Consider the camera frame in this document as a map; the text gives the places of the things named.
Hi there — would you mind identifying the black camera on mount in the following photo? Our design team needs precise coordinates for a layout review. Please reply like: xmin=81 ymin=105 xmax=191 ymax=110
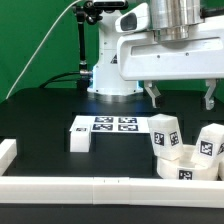
xmin=93 ymin=0 xmax=128 ymax=10

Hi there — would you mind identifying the white cable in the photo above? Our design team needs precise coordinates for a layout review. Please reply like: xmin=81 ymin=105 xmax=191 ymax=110
xmin=4 ymin=0 xmax=84 ymax=101

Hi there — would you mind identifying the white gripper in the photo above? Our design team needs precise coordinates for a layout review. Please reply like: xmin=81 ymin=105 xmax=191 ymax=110
xmin=115 ymin=2 xmax=224 ymax=110

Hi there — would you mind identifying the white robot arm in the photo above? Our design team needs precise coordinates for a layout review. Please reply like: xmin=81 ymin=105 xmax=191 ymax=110
xmin=88 ymin=0 xmax=224 ymax=110

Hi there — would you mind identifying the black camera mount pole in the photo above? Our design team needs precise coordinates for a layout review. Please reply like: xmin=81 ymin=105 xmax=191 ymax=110
xmin=72 ymin=0 xmax=102 ymax=91

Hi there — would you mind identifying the white U-shaped boundary frame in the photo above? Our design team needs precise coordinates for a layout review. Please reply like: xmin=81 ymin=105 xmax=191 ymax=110
xmin=0 ymin=139 xmax=224 ymax=208

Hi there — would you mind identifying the black cable at base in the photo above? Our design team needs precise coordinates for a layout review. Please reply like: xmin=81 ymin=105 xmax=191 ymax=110
xmin=38 ymin=71 xmax=83 ymax=90

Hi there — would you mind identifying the white fiducial marker sheet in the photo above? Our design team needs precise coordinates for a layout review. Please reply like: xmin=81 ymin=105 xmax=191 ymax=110
xmin=70 ymin=115 xmax=150 ymax=133

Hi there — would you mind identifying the white round stool seat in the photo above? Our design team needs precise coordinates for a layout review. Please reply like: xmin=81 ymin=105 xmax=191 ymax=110
xmin=157 ymin=145 xmax=218 ymax=181

